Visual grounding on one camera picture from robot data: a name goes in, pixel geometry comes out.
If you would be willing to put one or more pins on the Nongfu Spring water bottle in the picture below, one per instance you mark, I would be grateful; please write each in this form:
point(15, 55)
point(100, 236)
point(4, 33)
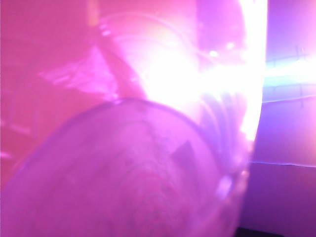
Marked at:
point(123, 172)

